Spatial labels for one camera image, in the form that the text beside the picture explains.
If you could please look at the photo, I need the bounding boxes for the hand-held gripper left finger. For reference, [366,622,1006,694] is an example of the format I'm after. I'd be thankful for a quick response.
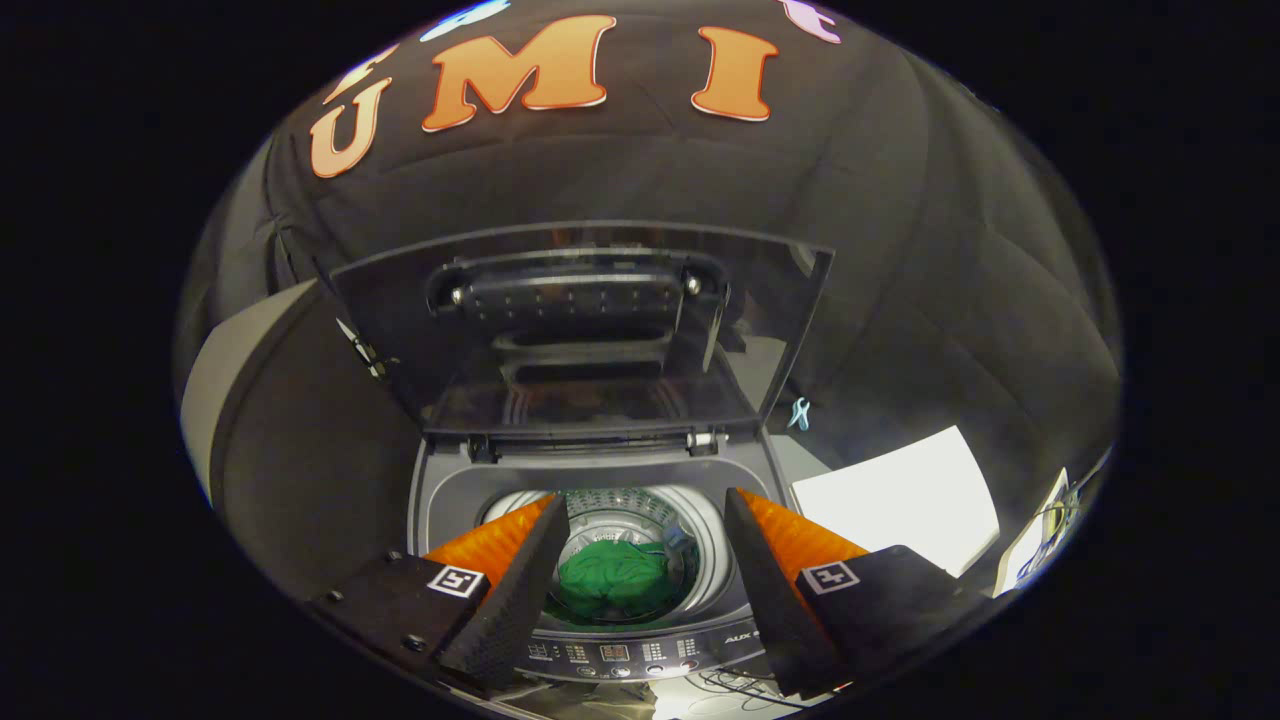
[310,493,571,693]

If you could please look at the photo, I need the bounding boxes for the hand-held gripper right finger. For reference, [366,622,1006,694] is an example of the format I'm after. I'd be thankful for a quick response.
[724,487,991,699]

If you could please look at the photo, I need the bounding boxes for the green polo shirt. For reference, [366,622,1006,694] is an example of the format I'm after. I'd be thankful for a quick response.
[557,540,673,621]

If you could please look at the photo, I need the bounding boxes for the grey washing machine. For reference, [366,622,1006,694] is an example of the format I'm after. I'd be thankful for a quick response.
[330,222,834,687]

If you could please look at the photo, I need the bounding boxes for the dark glass washing machine lid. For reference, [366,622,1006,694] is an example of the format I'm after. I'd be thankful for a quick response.
[330,222,834,443]

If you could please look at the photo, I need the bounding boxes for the white board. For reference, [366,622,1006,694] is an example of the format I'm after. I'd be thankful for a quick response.
[790,425,1001,578]

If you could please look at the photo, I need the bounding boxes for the grey platform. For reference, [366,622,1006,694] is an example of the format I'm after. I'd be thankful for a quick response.
[180,280,426,601]

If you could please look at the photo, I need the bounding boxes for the white plastic device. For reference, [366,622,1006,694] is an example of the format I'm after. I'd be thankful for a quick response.
[995,467,1083,598]

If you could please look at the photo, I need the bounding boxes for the black backdrop cloth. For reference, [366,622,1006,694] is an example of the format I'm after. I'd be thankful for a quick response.
[175,0,1121,561]

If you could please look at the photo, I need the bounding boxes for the black cables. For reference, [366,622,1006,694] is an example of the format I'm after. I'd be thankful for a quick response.
[690,668,803,713]

